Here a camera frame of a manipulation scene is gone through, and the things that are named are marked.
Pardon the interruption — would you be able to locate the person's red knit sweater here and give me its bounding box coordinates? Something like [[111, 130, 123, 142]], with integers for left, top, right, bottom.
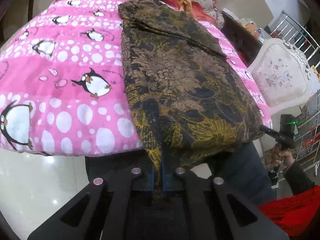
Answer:
[[258, 183, 320, 238]]

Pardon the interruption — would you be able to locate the pink penguin print blanket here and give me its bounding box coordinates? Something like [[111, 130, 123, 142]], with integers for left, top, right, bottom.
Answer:
[[0, 0, 273, 157]]

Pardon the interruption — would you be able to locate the white ornate headboard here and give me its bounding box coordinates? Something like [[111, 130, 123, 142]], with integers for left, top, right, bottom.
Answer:
[[247, 37, 316, 116]]

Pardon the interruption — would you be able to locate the dark wooden cabinet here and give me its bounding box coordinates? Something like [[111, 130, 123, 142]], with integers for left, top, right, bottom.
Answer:
[[221, 11, 263, 67]]

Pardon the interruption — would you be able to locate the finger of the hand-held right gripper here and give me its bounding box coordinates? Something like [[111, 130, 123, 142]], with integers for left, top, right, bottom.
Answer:
[[259, 125, 280, 141]]

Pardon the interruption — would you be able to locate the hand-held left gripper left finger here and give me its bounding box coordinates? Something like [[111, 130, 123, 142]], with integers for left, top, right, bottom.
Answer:
[[27, 165, 157, 240]]

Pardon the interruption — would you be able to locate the person's right forearm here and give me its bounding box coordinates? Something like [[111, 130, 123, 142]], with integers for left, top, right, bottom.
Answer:
[[282, 159, 316, 197]]

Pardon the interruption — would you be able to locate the silver metal bed frame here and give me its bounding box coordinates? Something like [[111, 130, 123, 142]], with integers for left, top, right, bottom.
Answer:
[[268, 10, 320, 68]]

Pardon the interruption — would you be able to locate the person's leg in jeans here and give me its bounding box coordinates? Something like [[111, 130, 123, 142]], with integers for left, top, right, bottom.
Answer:
[[207, 142, 276, 206]]

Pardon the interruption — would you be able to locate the dark wooden furniture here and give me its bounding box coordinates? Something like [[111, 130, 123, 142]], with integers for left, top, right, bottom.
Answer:
[[0, 0, 38, 48]]

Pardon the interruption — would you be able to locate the person's right hand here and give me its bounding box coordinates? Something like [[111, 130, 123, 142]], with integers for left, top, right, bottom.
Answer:
[[271, 144, 296, 173]]

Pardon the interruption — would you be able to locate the metal wire rack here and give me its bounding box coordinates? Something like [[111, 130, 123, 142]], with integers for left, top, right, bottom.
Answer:
[[294, 89, 320, 178]]

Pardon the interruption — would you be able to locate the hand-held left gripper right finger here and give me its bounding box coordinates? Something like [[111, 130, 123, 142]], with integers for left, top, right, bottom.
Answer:
[[162, 155, 291, 240]]

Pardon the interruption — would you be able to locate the brown yellow patterned garment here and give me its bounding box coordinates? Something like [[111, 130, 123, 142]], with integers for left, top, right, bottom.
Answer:
[[117, 0, 264, 201]]

